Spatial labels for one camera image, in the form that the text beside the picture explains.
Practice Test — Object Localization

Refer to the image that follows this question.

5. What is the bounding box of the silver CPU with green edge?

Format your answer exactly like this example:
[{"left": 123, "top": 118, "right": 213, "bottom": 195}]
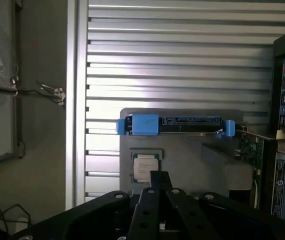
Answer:
[{"left": 131, "top": 153, "right": 164, "bottom": 185}]

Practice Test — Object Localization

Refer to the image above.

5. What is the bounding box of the grey parts rack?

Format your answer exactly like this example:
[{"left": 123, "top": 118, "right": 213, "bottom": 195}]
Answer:
[{"left": 119, "top": 107, "right": 256, "bottom": 200}]

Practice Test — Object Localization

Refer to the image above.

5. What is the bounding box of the disk in blue caddy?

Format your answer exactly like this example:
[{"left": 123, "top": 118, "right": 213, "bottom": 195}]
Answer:
[{"left": 114, "top": 113, "right": 237, "bottom": 139}]

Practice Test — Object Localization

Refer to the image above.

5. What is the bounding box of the green graphics card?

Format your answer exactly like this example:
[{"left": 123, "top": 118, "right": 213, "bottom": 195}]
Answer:
[{"left": 234, "top": 124, "right": 276, "bottom": 210}]

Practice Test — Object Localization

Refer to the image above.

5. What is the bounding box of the black tangled floor cable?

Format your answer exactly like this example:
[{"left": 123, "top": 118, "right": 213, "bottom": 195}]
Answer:
[{"left": 0, "top": 204, "right": 33, "bottom": 235}]

